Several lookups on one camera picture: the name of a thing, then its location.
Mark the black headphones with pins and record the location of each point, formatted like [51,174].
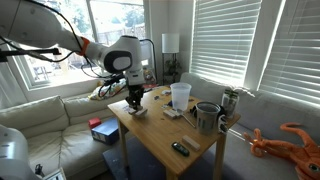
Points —
[193,111]

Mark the small blue object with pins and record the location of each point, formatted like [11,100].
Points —
[170,104]

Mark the black green remote control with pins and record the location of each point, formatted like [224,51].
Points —
[180,149]

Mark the colourful floral pillow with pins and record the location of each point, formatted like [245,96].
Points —
[95,95]

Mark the white shade shelf lamp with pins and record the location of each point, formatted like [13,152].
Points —
[170,43]

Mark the blue cardboard box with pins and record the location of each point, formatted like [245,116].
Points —
[106,132]

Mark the arc floor lamp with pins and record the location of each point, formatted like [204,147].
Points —
[148,51]

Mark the dark blue rug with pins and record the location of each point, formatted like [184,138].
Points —
[143,165]

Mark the white sunglasses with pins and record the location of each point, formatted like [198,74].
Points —
[222,125]

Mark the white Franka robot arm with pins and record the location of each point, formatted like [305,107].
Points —
[33,23]

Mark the white window blind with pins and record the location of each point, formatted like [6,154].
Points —
[293,50]
[223,40]

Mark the green potted plant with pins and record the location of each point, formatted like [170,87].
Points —
[172,66]

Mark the small dark sticker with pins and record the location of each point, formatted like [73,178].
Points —
[191,99]

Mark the gray fabric sofa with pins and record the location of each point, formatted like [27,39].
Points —
[273,113]

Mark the orange octopus plush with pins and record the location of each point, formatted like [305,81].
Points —
[290,150]

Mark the white leather sofa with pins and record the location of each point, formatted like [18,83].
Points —
[66,143]

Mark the thin wooden stick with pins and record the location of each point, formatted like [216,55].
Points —
[187,120]

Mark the small red box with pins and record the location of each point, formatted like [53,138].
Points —
[94,122]

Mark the small green sticker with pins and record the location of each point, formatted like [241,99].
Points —
[165,106]

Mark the brown plush toy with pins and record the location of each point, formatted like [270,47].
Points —
[150,78]

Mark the light wooden table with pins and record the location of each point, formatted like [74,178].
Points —
[156,130]

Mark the light wooden block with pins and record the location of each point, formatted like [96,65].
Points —
[142,116]
[131,111]
[190,142]
[176,112]
[169,114]
[142,111]

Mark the tall clear plastic container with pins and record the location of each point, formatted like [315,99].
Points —
[180,96]

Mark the white framed window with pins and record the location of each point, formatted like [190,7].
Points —
[110,16]

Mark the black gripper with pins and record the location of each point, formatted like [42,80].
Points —
[135,92]

